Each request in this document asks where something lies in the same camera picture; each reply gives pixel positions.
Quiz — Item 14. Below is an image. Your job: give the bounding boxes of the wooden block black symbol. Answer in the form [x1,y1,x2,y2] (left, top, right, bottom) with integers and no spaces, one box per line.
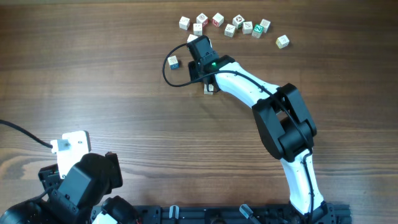
[233,14,245,29]

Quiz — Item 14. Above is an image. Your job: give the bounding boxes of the black right camera cable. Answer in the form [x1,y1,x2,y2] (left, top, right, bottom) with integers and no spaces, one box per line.
[162,42,315,223]

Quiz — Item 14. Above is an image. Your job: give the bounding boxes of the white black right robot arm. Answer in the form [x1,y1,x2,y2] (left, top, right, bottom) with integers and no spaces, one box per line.
[187,35,323,221]

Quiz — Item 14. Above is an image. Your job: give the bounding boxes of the plain wooden block upper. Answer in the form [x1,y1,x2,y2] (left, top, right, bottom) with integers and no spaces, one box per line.
[193,23,203,36]

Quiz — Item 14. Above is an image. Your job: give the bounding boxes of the wooden block globe picture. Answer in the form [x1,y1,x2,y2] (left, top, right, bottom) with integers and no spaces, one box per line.
[203,84,214,95]

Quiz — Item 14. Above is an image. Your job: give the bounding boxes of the wooden block grid pattern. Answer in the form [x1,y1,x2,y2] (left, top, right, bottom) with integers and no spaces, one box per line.
[260,19,271,33]

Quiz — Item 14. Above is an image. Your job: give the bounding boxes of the wooden block green Z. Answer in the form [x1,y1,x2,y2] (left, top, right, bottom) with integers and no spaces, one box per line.
[252,24,264,39]

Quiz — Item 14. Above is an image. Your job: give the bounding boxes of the wooden block yellow side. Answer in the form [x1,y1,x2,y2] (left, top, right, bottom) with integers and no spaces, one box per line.
[275,35,290,49]

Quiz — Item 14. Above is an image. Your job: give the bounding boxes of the wooden block tan pattern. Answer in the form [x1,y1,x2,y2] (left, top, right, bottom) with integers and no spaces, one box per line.
[224,24,236,37]

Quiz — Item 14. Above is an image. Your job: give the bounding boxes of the wooden block red letter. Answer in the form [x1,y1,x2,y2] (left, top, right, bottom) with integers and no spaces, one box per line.
[212,12,224,27]

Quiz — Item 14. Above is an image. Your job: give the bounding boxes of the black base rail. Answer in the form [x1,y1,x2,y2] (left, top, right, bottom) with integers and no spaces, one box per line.
[128,203,353,224]

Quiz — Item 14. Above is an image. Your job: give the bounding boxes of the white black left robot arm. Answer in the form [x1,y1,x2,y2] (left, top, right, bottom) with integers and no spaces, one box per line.
[1,152,142,223]

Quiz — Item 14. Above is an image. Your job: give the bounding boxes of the wooden block grey figure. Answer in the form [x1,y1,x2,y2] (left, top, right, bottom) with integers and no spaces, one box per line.
[242,21,253,34]

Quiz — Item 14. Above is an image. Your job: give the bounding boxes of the wooden block far left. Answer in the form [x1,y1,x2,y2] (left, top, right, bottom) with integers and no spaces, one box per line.
[178,16,190,30]

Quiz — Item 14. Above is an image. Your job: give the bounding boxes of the wooden block blue side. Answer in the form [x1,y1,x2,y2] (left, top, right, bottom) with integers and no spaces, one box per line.
[167,55,179,70]

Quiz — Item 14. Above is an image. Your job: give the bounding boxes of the wooden block red side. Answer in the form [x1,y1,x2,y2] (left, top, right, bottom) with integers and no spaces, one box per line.
[196,13,208,27]

